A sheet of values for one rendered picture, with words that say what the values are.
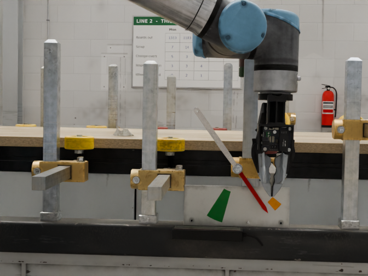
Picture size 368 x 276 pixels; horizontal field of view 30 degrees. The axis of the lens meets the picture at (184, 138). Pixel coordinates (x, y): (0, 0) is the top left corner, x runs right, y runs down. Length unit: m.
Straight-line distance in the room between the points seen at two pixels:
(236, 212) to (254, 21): 0.63
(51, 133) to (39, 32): 7.68
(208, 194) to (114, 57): 7.45
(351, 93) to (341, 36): 7.19
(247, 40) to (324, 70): 7.65
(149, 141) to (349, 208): 0.52
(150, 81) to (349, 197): 0.57
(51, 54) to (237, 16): 0.67
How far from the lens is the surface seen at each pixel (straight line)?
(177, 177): 1.70
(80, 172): 1.74
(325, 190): 1.95
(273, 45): 1.39
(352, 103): 1.73
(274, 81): 1.38
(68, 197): 1.98
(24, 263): 1.84
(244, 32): 1.22
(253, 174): 1.70
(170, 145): 1.83
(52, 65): 1.75
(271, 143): 1.39
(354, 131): 1.72
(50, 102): 1.75
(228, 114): 2.79
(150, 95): 1.71
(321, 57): 8.87
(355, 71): 1.73
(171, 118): 2.80
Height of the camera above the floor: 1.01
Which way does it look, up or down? 3 degrees down
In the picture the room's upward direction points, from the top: 1 degrees clockwise
